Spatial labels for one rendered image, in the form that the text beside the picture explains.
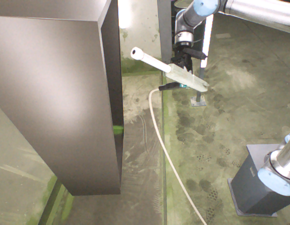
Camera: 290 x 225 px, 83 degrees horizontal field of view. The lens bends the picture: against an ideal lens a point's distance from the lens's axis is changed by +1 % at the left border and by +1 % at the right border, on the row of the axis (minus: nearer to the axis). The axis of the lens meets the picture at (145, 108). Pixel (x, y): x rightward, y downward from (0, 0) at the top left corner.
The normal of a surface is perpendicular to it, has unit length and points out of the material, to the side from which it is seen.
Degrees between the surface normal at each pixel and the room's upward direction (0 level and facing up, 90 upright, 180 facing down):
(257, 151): 0
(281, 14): 64
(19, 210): 57
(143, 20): 90
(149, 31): 90
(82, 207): 0
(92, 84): 90
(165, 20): 90
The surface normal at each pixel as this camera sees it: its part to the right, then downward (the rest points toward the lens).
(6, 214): 0.76, -0.42
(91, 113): 0.04, 0.72
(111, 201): -0.14, -0.69
